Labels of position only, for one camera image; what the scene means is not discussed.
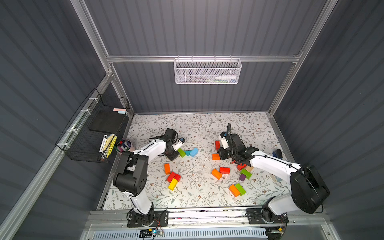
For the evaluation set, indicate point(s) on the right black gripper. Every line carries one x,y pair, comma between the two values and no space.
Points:
224,153

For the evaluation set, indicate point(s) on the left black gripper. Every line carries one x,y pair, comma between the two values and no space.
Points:
174,153

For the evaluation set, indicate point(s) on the light blue block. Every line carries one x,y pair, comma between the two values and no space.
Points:
194,152

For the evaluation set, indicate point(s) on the red small block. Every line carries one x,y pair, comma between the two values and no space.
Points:
177,177

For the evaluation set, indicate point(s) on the red long block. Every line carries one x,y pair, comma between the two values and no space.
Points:
171,177

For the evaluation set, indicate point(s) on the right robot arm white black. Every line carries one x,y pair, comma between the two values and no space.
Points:
308,190

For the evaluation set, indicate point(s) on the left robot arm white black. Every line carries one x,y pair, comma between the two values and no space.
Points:
132,172

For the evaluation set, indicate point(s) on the beige block right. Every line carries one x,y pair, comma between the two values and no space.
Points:
249,168

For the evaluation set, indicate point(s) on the red block centre low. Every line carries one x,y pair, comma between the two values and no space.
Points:
224,170

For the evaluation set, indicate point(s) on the purple small block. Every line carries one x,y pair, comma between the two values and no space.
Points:
242,177

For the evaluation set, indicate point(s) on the orange block centre low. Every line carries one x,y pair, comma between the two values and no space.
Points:
216,174

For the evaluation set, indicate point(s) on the orange block bottom pair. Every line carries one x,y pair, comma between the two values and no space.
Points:
234,191

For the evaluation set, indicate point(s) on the green block bottom pair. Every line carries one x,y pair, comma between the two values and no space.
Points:
241,190

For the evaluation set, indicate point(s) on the blue stapler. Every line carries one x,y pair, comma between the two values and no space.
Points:
278,154

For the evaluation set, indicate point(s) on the yellow block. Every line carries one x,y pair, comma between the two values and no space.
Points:
173,184

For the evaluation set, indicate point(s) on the pink pen cup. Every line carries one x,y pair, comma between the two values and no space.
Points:
124,146

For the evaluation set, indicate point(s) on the yellow highlighter pack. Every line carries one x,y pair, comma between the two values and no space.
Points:
109,145

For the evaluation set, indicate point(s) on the black notebook in basket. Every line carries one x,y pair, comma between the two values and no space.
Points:
107,122

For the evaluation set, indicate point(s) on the white marker in basket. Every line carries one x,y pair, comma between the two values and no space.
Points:
227,79

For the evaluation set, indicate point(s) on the small circuit board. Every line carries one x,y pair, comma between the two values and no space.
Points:
150,234

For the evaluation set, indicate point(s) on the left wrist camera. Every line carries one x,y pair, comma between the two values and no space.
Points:
178,144

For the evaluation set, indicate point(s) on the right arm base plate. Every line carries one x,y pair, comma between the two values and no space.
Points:
265,216

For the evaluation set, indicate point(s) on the white wire mesh basket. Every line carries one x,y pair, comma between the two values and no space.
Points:
202,71

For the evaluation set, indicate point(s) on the black wire mesh basket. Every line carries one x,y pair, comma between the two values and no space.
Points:
81,144

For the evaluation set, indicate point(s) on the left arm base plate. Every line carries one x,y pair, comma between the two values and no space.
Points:
152,220

